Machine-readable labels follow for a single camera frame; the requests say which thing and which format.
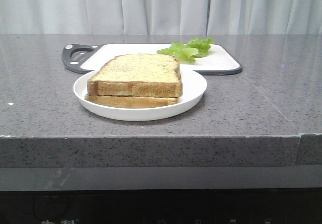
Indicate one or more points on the toasted bread slice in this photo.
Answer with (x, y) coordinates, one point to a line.
(132, 101)
(148, 75)

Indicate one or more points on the green lettuce leaf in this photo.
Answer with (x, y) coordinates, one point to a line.
(195, 48)

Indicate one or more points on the white round plate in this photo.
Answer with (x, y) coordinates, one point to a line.
(194, 86)

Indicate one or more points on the white cutting board grey rim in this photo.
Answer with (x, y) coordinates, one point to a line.
(85, 58)

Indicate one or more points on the black appliance control panel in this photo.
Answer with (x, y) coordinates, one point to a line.
(302, 205)

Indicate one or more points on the white pleated curtain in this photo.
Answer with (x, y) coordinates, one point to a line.
(161, 17)

